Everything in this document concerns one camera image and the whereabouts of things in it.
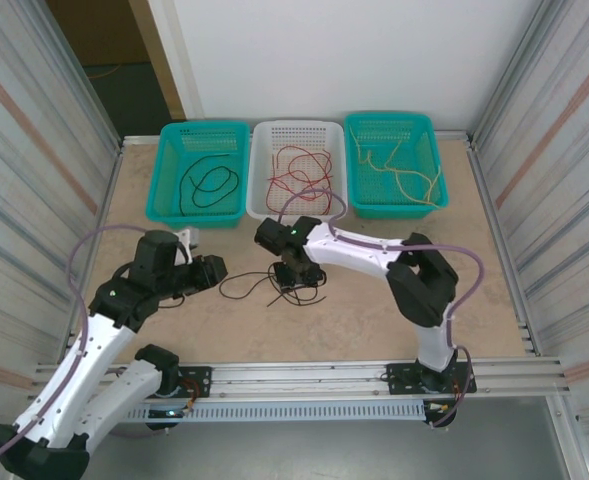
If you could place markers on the wooden door frame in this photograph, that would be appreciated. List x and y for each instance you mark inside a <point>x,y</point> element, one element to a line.
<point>159,50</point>

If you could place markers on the teal plastic basket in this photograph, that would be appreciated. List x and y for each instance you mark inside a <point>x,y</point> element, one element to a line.
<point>164,200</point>
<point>424,125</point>

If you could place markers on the aluminium mounting rail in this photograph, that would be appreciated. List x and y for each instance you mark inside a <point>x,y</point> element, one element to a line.
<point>299,372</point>

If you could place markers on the white plastic basket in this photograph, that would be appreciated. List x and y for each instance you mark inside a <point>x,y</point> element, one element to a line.
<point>261,150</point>

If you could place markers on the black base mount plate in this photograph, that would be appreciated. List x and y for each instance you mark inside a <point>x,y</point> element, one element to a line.
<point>399,375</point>
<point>199,375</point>

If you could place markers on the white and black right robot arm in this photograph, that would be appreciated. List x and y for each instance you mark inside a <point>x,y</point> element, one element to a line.
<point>354,250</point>

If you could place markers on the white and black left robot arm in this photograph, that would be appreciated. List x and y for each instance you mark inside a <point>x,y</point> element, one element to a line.
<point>74,360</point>

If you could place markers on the aluminium frame bar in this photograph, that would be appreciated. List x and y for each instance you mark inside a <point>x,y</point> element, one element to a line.
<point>139,140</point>

